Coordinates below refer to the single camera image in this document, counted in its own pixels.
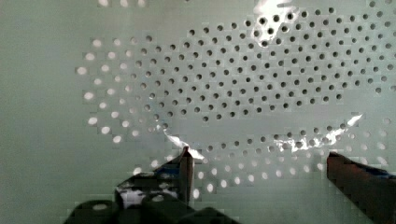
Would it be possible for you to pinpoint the green plastic strainer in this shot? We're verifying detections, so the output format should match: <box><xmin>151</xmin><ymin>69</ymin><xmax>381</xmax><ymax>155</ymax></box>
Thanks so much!
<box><xmin>1</xmin><ymin>0</ymin><xmax>395</xmax><ymax>224</ymax></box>

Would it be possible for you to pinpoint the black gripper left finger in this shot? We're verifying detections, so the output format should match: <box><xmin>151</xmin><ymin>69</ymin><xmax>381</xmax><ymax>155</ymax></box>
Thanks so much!
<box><xmin>115</xmin><ymin>147</ymin><xmax>194</xmax><ymax>209</ymax></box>

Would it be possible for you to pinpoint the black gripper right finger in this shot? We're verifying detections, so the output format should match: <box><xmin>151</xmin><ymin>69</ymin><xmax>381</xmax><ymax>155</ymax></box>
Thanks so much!
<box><xmin>326</xmin><ymin>152</ymin><xmax>396</xmax><ymax>224</ymax></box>

